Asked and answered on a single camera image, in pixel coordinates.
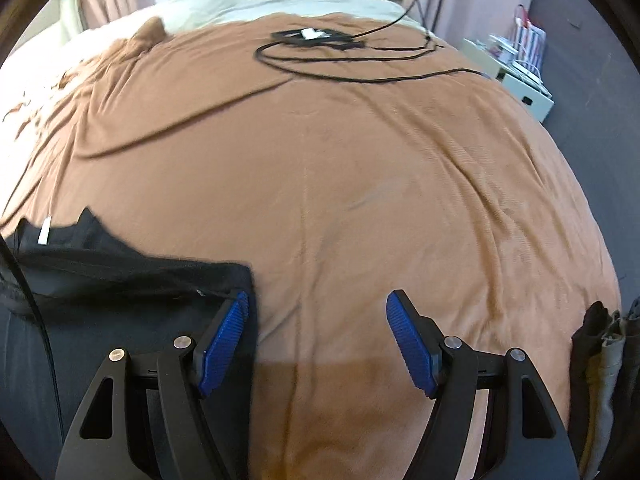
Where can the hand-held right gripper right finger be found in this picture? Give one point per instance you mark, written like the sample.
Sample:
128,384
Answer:
412,340

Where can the black device with white label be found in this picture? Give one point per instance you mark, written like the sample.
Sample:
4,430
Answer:
310,36

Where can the white bedside cabinet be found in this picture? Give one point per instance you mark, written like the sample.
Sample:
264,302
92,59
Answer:
525,95

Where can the brown fleece blanket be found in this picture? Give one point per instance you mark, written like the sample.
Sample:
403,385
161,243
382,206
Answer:
350,185

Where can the black garment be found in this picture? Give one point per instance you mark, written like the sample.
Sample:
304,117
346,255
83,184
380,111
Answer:
125,265

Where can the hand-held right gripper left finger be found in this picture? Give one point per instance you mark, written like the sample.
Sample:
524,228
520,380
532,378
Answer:
225,340

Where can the hanging dark clothes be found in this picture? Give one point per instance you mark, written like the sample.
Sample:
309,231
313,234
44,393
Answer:
600,385

